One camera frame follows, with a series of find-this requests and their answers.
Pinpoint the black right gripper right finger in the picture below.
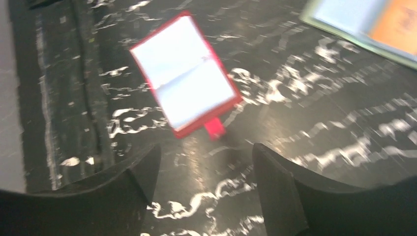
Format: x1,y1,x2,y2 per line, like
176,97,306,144
252,143,417,236

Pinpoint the green open card wallet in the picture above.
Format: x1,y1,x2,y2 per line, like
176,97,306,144
300,0,417,69

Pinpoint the red card holder wallet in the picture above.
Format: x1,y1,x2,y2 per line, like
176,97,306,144
129,10,244,141

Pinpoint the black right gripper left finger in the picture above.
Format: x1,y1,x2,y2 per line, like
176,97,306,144
0,144,161,236

